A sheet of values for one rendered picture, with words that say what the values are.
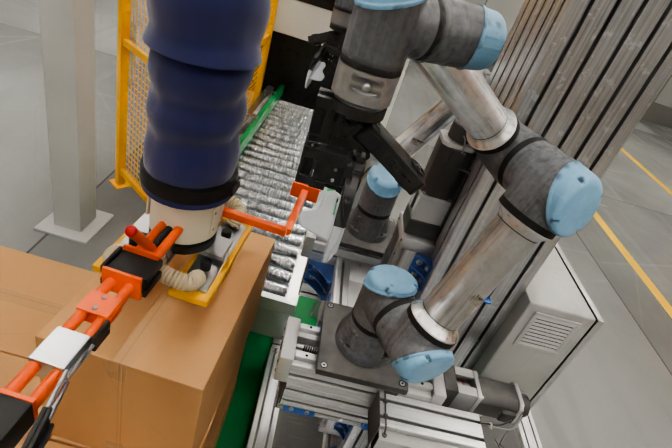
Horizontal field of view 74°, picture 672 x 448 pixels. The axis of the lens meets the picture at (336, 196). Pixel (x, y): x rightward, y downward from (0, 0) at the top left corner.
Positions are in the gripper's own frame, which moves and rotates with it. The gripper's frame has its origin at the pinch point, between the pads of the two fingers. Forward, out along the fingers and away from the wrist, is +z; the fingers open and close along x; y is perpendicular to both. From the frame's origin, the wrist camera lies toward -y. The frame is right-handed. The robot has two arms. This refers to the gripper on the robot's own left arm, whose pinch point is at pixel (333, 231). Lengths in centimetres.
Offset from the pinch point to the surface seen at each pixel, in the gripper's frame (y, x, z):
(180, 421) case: 19, -9, 72
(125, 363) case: 34, -11, 58
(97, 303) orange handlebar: 36.8, -4.8, 32.7
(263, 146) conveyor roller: 37, -214, 100
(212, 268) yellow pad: 23, -34, 45
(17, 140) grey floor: 208, -223, 152
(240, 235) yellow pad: 19, -49, 45
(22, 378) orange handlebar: 40, 12, 33
